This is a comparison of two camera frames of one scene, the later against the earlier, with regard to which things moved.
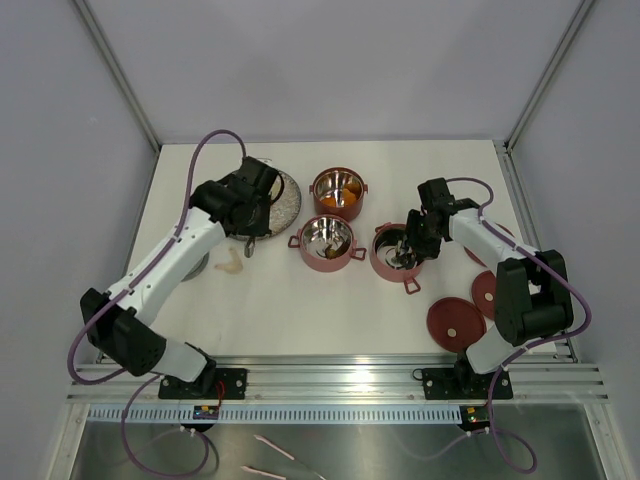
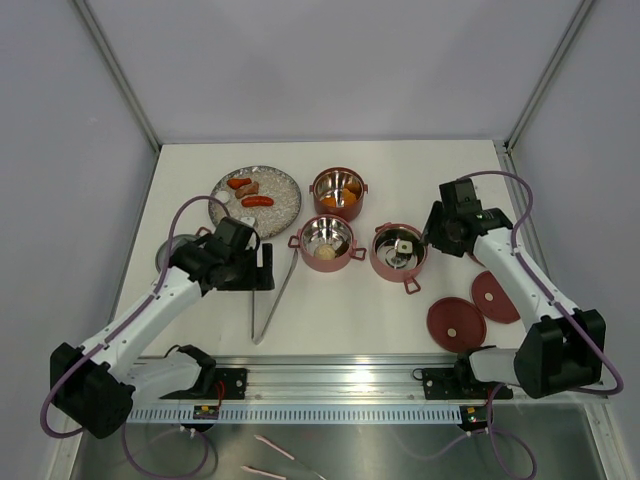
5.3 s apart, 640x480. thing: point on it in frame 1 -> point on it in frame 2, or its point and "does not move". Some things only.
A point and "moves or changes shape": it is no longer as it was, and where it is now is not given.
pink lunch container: [327, 242] does not move
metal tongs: [249, 248] moves or changes shape
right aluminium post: [579, 16] does not move
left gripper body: [259, 222] -> [240, 277]
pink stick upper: [277, 448] does not move
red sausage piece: [351, 193] moves or changes shape
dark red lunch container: [338, 191] does not move
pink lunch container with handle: [384, 244] does not move
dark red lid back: [475, 257] does not move
